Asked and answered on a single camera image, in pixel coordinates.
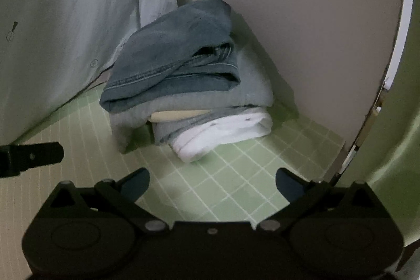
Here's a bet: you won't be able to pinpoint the light blue folded jeans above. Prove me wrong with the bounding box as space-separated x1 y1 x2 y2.
111 13 275 155

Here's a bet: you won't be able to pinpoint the white folded garment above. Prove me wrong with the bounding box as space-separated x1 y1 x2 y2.
170 105 275 164

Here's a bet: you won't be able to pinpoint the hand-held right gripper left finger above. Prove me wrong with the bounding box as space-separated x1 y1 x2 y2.
49 168 167 232

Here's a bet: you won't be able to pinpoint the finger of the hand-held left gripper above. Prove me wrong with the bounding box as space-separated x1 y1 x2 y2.
0 141 65 179

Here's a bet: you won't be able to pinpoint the white frame edge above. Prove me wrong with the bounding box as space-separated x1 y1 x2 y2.
340 0 417 176

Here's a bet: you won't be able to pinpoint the beige folded cloth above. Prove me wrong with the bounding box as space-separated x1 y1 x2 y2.
149 108 211 124

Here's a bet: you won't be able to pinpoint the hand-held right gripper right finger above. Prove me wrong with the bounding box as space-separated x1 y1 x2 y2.
257 168 384 232

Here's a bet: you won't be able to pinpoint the blue denim jeans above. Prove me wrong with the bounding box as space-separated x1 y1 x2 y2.
99 0 242 114

